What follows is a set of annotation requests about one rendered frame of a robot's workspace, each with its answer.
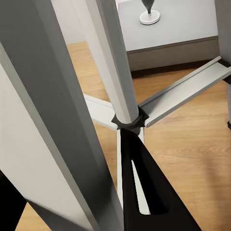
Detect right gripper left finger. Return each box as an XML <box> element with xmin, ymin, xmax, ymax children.
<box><xmin>0</xmin><ymin>170</ymin><xmax>27</xmax><ymax>231</ymax></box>

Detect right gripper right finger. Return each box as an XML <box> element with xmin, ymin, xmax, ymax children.
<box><xmin>120</xmin><ymin>128</ymin><xmax>202</xmax><ymax>231</ymax></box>

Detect camera tripod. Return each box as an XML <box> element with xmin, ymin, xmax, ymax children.
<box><xmin>0</xmin><ymin>0</ymin><xmax>231</xmax><ymax>231</ymax></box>

